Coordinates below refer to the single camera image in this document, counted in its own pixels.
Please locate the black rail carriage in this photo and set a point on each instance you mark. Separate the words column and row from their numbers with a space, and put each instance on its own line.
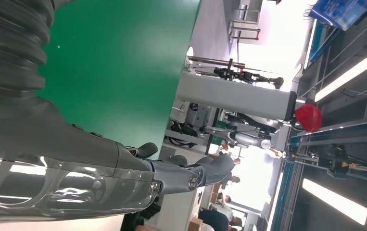
column 336, row 161

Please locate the blue banner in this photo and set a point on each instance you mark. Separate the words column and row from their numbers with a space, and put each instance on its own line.
column 342, row 12

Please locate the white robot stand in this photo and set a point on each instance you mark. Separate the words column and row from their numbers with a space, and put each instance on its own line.
column 234, row 95

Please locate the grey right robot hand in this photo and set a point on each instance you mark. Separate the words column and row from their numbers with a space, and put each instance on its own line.
column 43, row 153

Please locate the chrome rod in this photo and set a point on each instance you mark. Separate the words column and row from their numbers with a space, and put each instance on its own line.
column 212, row 60

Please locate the red round lamp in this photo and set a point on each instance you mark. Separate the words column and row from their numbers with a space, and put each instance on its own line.
column 309, row 118

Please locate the person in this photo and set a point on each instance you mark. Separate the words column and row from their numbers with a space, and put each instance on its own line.
column 216, row 220

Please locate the metal rack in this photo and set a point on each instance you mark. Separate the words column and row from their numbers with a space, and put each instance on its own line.
column 245, row 29

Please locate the brown cardboard box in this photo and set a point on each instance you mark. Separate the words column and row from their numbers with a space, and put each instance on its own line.
column 195, row 224

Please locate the long ceiling light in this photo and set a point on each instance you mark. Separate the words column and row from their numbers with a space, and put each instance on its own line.
column 345, row 76
column 333, row 201

